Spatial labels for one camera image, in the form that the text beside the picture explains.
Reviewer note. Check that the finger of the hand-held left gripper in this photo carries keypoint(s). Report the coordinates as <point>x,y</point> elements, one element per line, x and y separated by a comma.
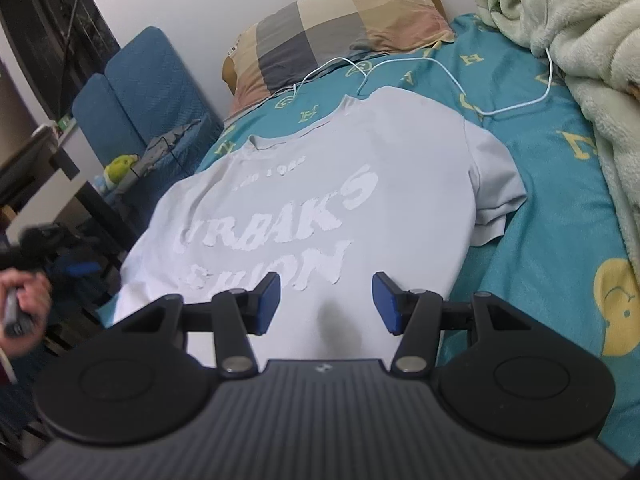
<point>77,267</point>

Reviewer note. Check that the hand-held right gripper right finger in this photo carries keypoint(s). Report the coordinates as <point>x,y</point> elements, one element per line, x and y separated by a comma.
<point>387,305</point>

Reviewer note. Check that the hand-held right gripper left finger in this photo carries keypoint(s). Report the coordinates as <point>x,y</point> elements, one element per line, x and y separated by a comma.
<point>270,305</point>

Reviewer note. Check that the white printed t-shirt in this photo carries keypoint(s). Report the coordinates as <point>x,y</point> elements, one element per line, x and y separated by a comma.
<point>350,160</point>

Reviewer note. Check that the person's left hand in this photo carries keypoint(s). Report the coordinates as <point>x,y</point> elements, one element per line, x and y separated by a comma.
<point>35,300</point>

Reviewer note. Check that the black and white table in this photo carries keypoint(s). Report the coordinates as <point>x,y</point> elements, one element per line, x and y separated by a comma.
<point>75,180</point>

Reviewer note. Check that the green plush toy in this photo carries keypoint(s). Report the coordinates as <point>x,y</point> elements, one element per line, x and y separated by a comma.
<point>122,166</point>

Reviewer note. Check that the brown cabinet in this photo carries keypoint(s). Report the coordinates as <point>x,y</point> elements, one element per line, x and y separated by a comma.
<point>15,105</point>

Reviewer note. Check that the grey toy model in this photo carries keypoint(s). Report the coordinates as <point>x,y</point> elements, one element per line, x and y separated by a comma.
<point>167,142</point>

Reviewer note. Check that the teal printed bed sheet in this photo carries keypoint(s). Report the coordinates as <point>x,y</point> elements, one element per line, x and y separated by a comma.
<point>550,210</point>

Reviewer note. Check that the blue quilted folding chair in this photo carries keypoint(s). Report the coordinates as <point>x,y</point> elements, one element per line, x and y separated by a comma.
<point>145,75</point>

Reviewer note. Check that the dark window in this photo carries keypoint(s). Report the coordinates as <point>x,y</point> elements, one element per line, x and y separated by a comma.
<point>45,20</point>

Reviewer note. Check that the checked patchwork pillow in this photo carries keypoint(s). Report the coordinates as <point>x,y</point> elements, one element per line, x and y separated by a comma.
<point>325,30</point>

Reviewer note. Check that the pale green fleece blanket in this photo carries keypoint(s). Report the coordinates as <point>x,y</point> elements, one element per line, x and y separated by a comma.
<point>590,35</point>

